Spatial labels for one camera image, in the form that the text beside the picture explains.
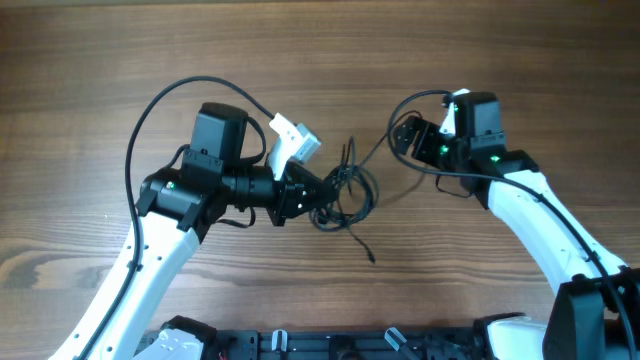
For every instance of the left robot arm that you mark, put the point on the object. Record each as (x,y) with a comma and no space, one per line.
(175,210)

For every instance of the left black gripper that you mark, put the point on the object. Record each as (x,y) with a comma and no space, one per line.
(291,200)

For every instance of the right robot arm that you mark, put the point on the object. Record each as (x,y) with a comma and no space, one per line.
(595,314)

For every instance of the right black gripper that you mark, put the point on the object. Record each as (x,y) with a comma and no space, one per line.
(420,141)

